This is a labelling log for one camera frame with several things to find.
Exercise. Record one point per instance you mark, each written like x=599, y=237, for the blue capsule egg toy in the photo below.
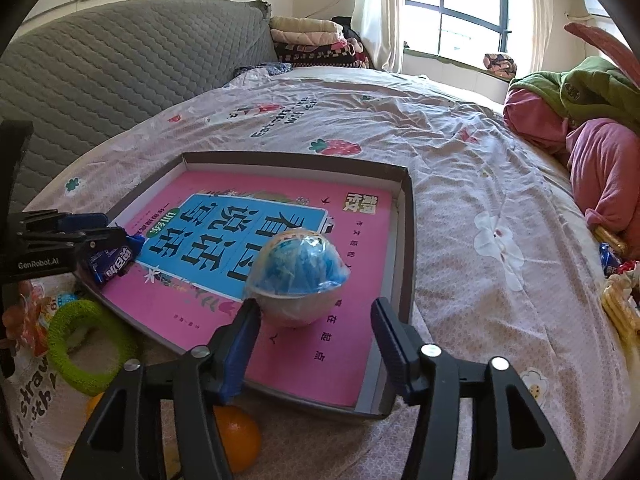
x=295, y=280

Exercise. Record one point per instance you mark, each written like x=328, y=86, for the green cloth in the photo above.
x=590, y=85

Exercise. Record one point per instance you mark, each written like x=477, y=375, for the printed bed sheet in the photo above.
x=450, y=170

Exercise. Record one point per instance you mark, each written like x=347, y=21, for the pink quilt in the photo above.
x=610, y=170

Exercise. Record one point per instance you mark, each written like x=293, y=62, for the beige folded blanket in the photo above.
x=305, y=25

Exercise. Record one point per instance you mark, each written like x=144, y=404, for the dark clothes pile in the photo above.
x=350, y=30

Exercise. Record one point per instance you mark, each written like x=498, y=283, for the flower print snack packet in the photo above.
x=25, y=325

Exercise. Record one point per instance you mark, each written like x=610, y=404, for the yellow biscuit packet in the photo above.
x=620, y=305

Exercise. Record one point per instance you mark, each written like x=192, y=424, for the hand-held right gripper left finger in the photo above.
x=239, y=355

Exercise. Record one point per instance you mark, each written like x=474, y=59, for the floral folded blanket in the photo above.
x=500, y=65

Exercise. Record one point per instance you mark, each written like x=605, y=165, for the white curtain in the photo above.
x=377, y=10
x=525, y=15

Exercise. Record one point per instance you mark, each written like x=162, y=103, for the grey cardboard box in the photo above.
x=402, y=240

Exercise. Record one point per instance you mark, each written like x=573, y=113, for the dark checkered folded blanket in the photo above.
x=320, y=56

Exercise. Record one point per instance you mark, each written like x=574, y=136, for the pink book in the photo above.
x=310, y=195

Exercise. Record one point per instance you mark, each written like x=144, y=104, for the small blue snack packet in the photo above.
x=611, y=259

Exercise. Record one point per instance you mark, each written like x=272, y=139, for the blue patterned pillow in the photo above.
x=265, y=68

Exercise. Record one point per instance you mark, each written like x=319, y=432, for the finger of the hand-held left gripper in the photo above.
x=97, y=242
x=82, y=221

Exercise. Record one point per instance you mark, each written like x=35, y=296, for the grey quilted headboard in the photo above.
x=125, y=60

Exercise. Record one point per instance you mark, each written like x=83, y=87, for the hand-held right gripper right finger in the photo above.
x=395, y=355

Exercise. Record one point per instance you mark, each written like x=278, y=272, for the orange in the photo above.
x=94, y=406
x=240, y=435

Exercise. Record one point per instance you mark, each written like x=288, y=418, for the air conditioner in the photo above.
x=595, y=5

